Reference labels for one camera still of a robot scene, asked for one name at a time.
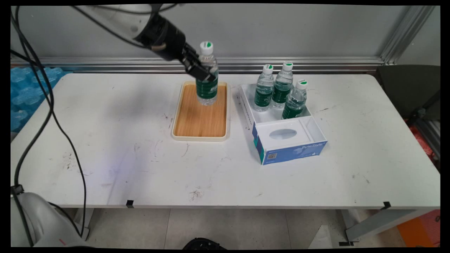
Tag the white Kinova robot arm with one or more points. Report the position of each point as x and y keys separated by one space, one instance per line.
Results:
x=35 y=218

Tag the black round floor object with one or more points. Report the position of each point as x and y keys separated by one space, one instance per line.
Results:
x=204 y=244

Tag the white floor sheet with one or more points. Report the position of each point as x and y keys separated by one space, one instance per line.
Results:
x=322 y=240

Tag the slanted aluminium frame post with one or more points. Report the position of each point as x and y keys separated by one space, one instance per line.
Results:
x=404 y=33

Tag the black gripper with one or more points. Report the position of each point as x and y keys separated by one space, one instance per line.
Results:
x=165 y=38

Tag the black tape mark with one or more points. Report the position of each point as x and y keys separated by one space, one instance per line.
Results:
x=386 y=205
x=129 y=203

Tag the bamboo tray with cream rim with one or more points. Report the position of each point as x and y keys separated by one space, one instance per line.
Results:
x=200 y=119

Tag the green label water bottle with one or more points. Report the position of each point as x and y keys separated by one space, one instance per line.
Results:
x=207 y=93
x=263 y=91
x=295 y=102
x=282 y=88

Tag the grey table leg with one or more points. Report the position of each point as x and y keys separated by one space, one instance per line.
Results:
x=379 y=223
x=85 y=221

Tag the dark grey chair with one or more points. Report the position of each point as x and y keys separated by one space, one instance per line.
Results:
x=407 y=88

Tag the blue wrapped bottle pack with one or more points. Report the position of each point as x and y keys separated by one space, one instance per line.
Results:
x=24 y=95

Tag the blue white cardboard box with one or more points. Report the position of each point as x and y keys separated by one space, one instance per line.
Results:
x=288 y=140

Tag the red bag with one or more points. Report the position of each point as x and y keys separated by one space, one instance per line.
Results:
x=423 y=142

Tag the horizontal aluminium frame rail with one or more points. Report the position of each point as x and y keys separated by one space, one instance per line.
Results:
x=281 y=65

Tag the orange box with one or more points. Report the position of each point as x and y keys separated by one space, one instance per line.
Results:
x=422 y=228

